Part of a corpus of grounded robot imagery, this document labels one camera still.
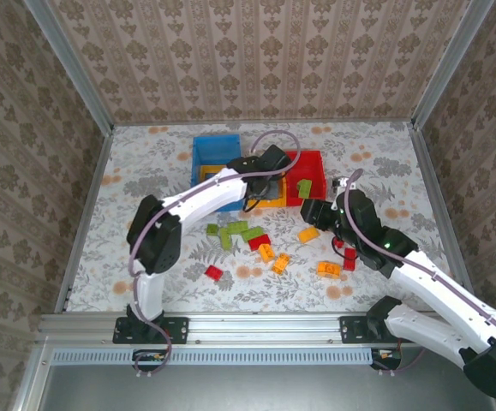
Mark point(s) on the aluminium side rail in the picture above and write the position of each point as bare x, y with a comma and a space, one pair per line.
84, 218
428, 171

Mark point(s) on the grey metal panel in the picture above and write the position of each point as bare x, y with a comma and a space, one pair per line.
230, 389

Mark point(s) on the yellow lego brick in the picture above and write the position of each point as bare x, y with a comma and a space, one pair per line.
308, 234

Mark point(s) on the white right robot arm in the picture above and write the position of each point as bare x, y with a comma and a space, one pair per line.
427, 325

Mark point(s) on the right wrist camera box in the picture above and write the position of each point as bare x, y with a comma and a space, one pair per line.
339, 184

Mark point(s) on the yellow lego window frame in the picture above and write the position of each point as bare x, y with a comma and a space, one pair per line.
207, 168

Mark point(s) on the aluminium corner post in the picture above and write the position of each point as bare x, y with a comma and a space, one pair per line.
73, 64
450, 64

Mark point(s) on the yellow plastic storage bin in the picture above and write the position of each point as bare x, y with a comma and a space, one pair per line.
273, 203

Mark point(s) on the aluminium back rail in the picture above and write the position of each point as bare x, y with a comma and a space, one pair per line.
252, 122

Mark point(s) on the orange lego brick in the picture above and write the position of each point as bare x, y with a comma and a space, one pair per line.
281, 263
328, 269
266, 252

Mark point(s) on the small green lego brick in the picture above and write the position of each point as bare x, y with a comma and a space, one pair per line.
212, 230

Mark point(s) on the blue plastic storage bin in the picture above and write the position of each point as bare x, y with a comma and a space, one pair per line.
215, 147

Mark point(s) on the aluminium front rail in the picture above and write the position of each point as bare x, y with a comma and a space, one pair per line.
252, 327

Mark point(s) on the aluminium front post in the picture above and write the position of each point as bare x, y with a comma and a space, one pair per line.
31, 381

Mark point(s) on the red plastic storage bin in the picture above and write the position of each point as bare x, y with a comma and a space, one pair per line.
312, 169

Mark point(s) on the small red lego brick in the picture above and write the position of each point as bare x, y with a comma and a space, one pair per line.
338, 243

